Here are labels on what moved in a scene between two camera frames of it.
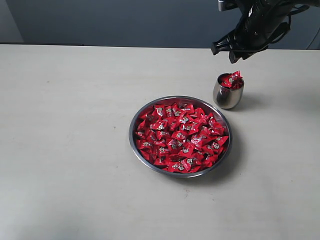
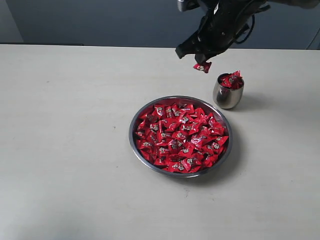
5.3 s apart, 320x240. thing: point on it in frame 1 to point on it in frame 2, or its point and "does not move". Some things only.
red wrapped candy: (214, 146) does not move
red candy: (234, 80) does not move
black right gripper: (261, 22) to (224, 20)
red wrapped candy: (159, 110) does not move
